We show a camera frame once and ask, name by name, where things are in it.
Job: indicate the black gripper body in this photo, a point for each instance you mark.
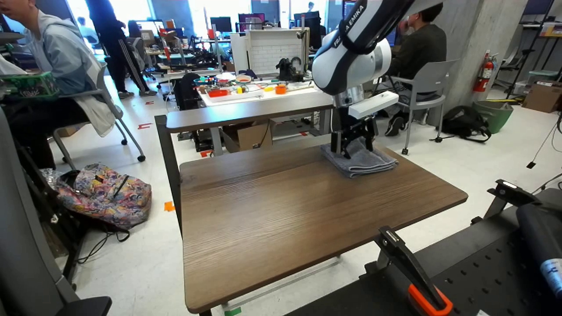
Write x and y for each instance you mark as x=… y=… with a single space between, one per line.
x=348 y=128

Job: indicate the grey towel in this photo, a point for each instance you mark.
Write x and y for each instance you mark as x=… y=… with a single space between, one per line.
x=358 y=159

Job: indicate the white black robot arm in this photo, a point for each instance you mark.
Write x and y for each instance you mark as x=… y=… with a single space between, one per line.
x=351 y=54

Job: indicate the grey back table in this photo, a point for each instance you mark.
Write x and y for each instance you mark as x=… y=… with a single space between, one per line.
x=249 y=109

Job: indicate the cardboard box under table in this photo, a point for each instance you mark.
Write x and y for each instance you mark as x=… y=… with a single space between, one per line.
x=246 y=135

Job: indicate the grey plastic chair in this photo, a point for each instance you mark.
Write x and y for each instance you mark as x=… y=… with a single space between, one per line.
x=425 y=89

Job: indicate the seated person dark jacket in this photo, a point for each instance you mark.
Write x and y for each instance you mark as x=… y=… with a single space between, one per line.
x=421 y=40

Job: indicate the white board on table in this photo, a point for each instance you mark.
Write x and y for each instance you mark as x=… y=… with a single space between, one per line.
x=267 y=47

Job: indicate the black backpack on floor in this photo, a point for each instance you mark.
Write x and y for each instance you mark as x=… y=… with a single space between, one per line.
x=467 y=123

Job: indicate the orange black clamp left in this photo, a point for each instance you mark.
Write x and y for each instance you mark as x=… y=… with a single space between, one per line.
x=423 y=295

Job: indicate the orange black clamp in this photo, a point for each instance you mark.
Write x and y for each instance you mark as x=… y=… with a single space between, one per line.
x=423 y=295
x=502 y=195

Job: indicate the green bag on floor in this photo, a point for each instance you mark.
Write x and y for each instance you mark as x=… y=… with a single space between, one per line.
x=493 y=112

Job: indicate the red fire extinguisher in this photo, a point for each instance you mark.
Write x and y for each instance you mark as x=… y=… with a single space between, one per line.
x=485 y=72

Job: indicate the orange black clamp right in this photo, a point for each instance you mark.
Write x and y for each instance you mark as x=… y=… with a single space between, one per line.
x=502 y=195

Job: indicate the black perforated breadboard table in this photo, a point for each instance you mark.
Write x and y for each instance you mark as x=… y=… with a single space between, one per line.
x=485 y=270

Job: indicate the colourful floral backpack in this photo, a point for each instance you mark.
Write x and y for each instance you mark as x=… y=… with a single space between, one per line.
x=104 y=193

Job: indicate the seated person light hoodie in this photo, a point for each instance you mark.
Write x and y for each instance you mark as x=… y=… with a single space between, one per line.
x=58 y=49

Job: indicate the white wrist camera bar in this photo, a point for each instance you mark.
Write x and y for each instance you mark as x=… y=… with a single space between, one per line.
x=370 y=105

